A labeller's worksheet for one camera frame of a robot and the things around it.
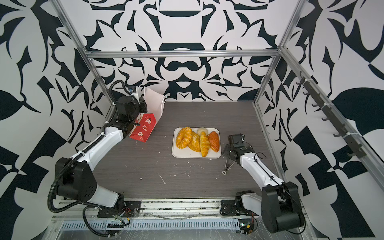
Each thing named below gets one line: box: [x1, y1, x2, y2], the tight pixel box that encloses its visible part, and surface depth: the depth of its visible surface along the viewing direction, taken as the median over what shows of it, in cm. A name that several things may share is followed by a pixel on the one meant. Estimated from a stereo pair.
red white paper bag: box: [129, 88, 167, 143], surface depth 91 cm
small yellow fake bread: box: [200, 131, 211, 157], surface depth 92 cm
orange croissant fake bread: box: [207, 131, 220, 153], surface depth 96 cm
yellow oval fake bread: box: [188, 131, 201, 153], surface depth 93 cm
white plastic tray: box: [172, 127, 222, 159], surface depth 95 cm
